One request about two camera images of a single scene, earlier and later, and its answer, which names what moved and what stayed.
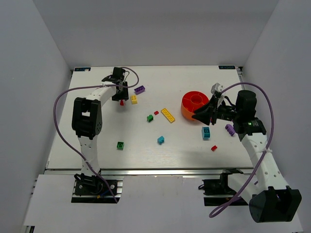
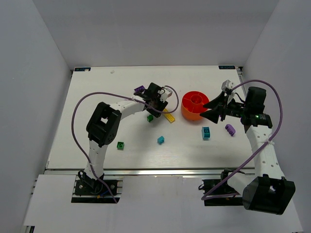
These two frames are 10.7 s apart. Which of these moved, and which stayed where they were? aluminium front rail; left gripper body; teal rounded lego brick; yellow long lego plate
Moved: left gripper body
Stayed: teal rounded lego brick; yellow long lego plate; aluminium front rail
